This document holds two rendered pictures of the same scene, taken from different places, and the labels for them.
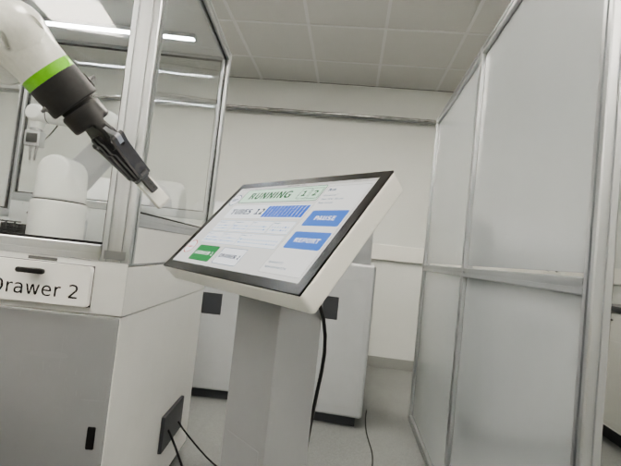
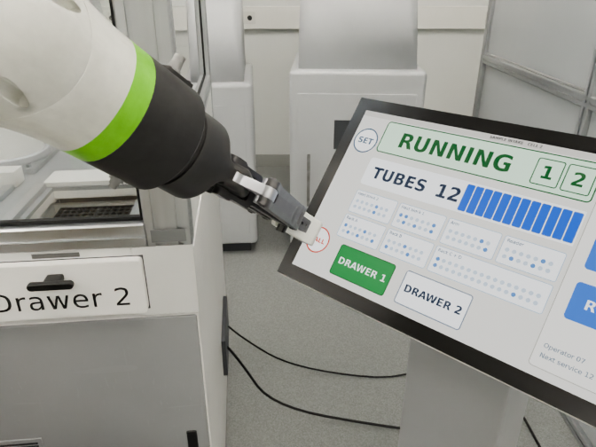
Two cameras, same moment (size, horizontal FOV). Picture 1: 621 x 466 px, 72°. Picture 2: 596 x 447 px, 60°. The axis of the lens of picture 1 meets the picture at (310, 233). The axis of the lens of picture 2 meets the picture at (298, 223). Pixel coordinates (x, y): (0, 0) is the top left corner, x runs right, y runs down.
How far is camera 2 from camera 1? 0.63 m
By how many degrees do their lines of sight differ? 29
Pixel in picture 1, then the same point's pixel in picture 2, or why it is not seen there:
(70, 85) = (172, 130)
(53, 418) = (139, 430)
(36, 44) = (87, 71)
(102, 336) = (177, 338)
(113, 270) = (171, 255)
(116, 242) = (167, 216)
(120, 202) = not seen: hidden behind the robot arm
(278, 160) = not seen: outside the picture
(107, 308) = (176, 305)
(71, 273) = (111, 272)
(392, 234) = not seen: outside the picture
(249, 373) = (447, 414)
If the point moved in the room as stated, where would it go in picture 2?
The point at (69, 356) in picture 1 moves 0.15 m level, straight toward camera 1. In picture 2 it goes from (139, 366) to (167, 415)
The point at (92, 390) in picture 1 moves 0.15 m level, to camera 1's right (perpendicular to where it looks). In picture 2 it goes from (182, 396) to (255, 391)
